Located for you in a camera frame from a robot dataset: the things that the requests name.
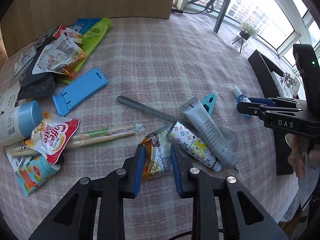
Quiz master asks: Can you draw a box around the orange snack sachet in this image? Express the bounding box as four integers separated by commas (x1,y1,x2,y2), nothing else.
142,129,172,181

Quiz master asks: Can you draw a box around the small blue dropper bottle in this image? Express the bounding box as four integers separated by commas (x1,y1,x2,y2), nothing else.
232,87,251,103

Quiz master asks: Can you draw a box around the white tissue box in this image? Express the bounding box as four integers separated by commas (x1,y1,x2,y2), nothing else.
271,72,300,99

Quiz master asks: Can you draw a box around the white artificial berry stem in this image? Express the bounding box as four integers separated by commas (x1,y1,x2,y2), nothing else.
283,72,296,88

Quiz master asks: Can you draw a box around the black tray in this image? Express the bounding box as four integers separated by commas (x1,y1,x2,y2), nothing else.
248,50,284,98

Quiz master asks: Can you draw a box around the teal clothespin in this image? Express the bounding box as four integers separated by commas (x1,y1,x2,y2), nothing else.
201,93,217,116

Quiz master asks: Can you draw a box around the grey silver tube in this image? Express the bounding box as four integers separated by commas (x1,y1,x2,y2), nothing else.
178,97,242,179

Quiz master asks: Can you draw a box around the grapefruit hand cream tube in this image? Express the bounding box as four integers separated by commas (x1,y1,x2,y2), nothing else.
15,155,61,196

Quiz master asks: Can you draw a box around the monogram patterned tube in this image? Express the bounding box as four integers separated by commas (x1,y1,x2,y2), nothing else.
167,121,222,172

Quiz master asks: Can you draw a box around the small flower vase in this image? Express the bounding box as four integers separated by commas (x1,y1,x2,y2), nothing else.
229,22,257,53

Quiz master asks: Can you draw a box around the coffee mate sachet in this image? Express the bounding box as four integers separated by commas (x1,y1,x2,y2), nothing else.
25,112,80,164

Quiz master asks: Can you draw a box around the wooden chopsticks pair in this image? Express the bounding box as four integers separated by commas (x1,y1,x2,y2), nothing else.
5,125,138,158

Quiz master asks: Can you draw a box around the pink plaid tablecloth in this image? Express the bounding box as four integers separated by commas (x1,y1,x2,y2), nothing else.
1,14,297,239

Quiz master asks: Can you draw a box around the white bottle blue cap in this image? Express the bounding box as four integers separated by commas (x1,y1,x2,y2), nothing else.
1,100,42,146

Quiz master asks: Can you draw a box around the black tripod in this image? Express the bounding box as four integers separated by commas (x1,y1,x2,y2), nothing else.
188,0,231,34

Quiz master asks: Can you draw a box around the grey metal rod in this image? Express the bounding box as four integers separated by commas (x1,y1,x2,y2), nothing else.
117,95,195,131

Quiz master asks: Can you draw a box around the blue phone stand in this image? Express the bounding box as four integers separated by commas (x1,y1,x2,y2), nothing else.
52,68,108,116

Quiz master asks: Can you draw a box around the dark navy pouch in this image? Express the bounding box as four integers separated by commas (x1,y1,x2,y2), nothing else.
17,36,56,100

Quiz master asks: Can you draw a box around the snack packet with print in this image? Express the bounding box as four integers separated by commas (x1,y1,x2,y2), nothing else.
32,31,87,75

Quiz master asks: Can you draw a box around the green packet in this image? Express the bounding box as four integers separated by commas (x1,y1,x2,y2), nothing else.
57,18,111,84

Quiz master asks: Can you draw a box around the wooden cabinet panel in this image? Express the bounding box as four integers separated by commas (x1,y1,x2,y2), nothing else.
1,0,173,56

